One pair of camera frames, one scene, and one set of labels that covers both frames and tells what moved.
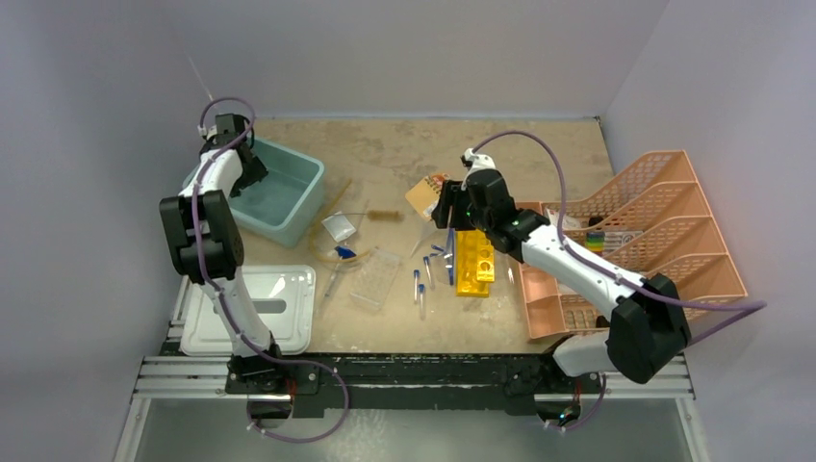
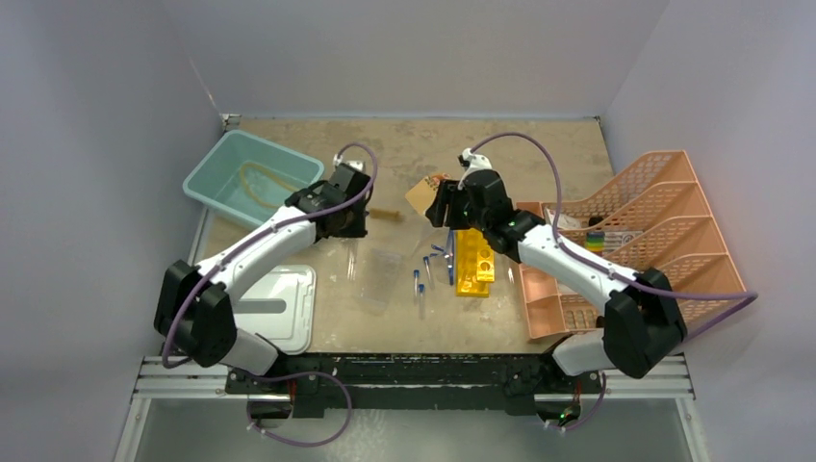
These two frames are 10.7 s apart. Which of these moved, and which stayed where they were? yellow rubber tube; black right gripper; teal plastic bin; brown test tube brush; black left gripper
Moved: black left gripper; yellow rubber tube
Stayed: brown test tube brush; black right gripper; teal plastic bin
